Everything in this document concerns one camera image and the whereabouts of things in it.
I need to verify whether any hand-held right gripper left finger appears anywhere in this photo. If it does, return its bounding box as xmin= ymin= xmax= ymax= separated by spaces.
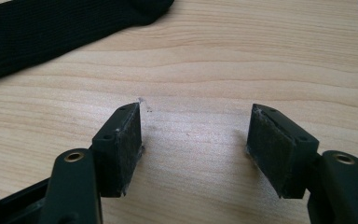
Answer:
xmin=91 ymin=102 xmax=144 ymax=199

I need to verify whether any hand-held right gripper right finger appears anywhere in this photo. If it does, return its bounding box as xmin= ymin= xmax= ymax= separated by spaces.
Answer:
xmin=246 ymin=103 xmax=321 ymax=200

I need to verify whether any black sock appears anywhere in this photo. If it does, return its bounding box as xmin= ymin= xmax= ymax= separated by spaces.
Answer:
xmin=0 ymin=0 xmax=175 ymax=79

